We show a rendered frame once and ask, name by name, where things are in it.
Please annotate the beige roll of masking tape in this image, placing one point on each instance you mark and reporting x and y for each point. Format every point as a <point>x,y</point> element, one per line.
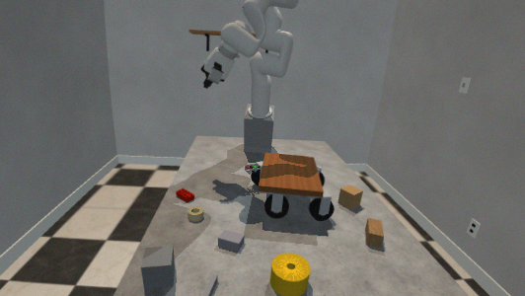
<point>195,213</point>

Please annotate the yellow short cylinder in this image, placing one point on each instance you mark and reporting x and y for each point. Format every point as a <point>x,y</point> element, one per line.
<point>289,275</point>

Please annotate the tan cardboard box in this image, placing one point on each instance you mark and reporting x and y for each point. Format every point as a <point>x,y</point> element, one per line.
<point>350,196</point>

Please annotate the brown wooden block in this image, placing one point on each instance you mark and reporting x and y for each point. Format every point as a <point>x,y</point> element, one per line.
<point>376,234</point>

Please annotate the red toy building brick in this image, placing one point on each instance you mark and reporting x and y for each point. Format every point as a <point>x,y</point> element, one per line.
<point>187,196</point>

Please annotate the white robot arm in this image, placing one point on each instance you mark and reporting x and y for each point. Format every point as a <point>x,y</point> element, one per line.
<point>266,22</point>

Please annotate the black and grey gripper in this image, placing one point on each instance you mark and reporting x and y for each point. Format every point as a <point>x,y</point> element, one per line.
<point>216,56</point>

